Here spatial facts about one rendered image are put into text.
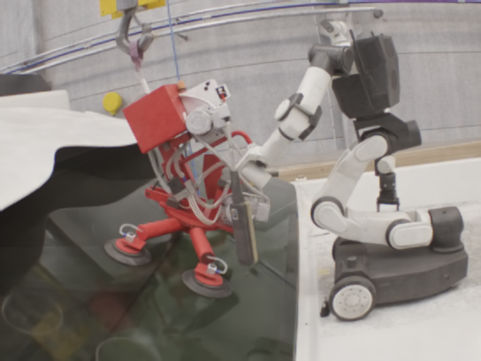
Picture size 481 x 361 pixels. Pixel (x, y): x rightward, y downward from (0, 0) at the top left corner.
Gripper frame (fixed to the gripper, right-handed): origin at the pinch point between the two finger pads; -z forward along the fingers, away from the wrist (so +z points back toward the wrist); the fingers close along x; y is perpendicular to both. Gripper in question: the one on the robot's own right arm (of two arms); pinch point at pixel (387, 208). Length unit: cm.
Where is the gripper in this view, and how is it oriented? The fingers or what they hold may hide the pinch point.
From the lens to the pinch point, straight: 213.1
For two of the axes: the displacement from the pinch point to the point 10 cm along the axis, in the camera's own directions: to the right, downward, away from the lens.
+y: -5.8, 3.1, -7.5
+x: -8.0, -0.7, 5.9
